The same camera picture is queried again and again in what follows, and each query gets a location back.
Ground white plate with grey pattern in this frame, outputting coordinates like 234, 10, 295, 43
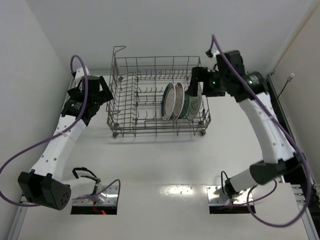
186, 83, 202, 121

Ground teal blue patterned plate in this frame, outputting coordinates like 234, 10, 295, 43
179, 92, 190, 119

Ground green red rimmed plate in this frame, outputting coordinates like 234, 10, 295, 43
161, 82, 176, 120
171, 82, 185, 120

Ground grey wire dish rack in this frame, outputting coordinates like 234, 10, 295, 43
106, 46, 211, 138

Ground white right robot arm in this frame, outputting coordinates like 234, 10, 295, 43
186, 50, 302, 198

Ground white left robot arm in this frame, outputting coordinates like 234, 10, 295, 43
17, 75, 113, 210

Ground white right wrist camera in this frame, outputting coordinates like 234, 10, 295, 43
205, 49, 220, 72

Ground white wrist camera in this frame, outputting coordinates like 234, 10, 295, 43
205, 49, 220, 72
72, 66, 90, 81

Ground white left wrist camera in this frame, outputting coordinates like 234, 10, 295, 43
72, 66, 90, 81

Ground black usb cable on wall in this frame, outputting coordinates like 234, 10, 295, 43
274, 72, 295, 101

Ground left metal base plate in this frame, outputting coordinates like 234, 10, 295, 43
72, 184, 119, 207

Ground metal base plate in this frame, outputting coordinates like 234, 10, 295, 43
206, 185, 249, 207
72, 184, 119, 207

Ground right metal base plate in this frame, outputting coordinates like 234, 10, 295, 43
206, 185, 249, 207

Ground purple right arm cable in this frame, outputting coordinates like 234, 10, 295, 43
211, 34, 313, 228

